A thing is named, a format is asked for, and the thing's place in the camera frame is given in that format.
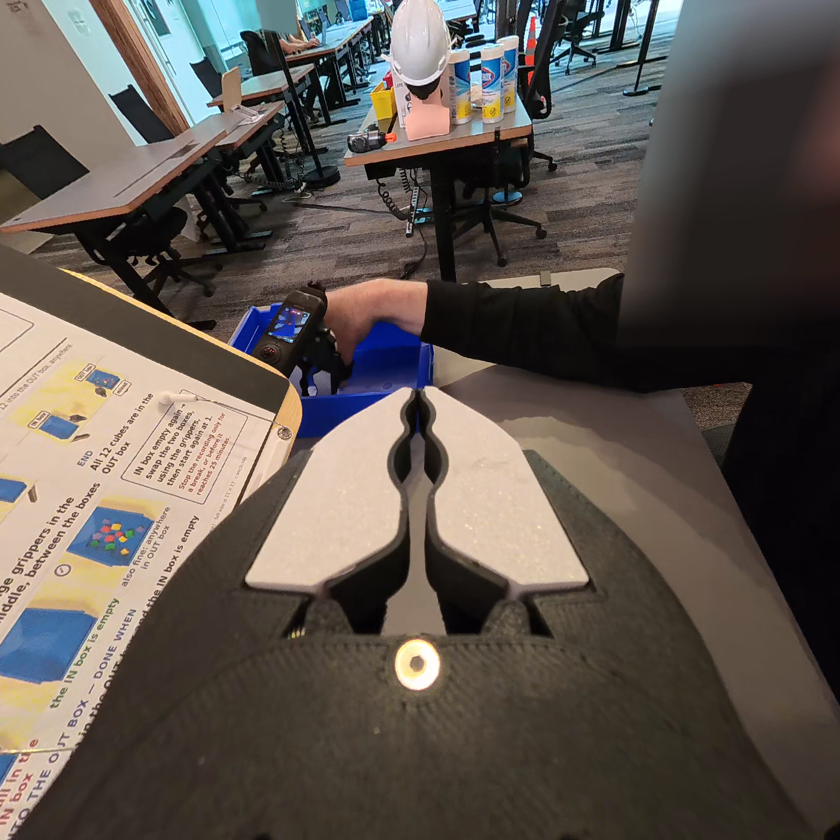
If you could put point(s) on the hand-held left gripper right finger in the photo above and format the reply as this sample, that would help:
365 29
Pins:
505 518

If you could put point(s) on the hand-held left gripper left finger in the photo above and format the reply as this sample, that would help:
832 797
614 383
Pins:
328 518

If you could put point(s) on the blue plastic bin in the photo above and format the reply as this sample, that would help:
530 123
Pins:
387 367

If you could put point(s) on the person's right forearm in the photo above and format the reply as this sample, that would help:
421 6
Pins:
512 321

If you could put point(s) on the person's right hand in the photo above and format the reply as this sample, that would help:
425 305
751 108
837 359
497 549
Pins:
367 305

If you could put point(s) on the wooden document stand board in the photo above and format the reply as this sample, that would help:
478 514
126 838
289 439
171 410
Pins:
293 407

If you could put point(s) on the black office chair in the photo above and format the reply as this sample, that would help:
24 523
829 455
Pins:
207 77
141 115
154 239
577 33
539 95
39 164

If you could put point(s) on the black stanchion pole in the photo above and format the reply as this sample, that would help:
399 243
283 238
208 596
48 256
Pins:
644 85
320 176

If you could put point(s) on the hanging power strip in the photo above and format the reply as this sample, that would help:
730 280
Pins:
413 210

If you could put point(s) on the printed instruction sheet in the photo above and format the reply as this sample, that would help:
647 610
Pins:
131 492

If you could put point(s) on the grey desk with wood edge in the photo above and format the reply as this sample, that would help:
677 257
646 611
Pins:
131 177
334 39
262 85
459 141

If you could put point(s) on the black device with orange tip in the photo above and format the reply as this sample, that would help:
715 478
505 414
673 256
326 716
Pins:
367 141

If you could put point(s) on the small wooden stand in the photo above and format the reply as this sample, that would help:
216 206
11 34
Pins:
231 88

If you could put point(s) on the yellow plastic bin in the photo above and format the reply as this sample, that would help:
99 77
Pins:
382 105

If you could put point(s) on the pink mannequin head stand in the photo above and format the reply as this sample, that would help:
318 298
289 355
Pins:
426 121

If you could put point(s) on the person's black clothing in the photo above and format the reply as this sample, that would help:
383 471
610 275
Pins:
787 492

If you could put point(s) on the white wipes canister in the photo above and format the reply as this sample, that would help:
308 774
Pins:
492 85
510 72
460 85

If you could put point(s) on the white hard hat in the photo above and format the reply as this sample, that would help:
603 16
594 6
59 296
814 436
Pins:
420 39

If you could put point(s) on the orange traffic cone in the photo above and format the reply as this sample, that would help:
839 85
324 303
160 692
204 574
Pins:
531 43

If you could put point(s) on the wooden door frame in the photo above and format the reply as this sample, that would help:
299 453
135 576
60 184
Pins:
141 65

